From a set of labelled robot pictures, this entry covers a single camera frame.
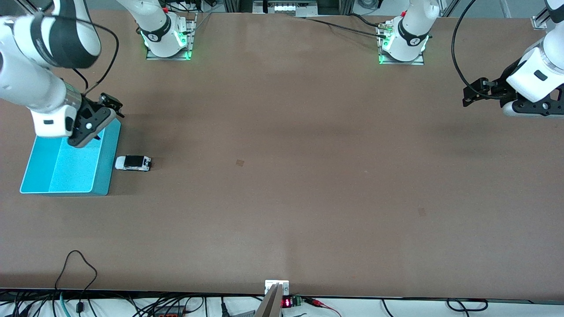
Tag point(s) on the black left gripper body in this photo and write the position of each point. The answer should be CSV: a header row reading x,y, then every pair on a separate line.
x,y
503,85

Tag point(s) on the red digit display module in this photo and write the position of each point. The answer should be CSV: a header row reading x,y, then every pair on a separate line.
x,y
288,302

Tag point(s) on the white bracket plate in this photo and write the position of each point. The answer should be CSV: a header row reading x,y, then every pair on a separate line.
x,y
271,284

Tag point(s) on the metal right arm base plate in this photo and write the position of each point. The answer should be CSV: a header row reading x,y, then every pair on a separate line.
x,y
191,39

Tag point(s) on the aluminium frame profile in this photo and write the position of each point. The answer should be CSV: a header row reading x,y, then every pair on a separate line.
x,y
541,20
449,6

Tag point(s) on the white jeep toy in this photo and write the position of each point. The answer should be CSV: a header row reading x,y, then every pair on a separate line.
x,y
132,163

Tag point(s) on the red clip lead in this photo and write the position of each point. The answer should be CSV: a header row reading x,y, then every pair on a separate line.
x,y
319,303

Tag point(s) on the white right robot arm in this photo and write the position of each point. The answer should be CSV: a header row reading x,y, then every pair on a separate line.
x,y
31,83

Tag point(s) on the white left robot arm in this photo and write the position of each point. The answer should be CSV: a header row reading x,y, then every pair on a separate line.
x,y
410,39

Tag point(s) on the teal plastic bin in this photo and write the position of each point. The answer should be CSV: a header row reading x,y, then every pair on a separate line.
x,y
75,171

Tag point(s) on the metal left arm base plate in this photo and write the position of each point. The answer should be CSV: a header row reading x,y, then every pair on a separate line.
x,y
416,61

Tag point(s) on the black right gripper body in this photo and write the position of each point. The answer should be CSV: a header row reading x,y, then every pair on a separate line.
x,y
94,107

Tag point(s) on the grey aluminium bar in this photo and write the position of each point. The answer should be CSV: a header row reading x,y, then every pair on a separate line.
x,y
269,306

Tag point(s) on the silver control device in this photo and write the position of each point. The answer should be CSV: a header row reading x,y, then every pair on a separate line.
x,y
286,9

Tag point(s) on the black power strip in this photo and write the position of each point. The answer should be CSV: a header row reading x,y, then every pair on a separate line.
x,y
169,313

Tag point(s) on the black frame post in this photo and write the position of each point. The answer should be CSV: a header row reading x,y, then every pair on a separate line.
x,y
346,6
238,5

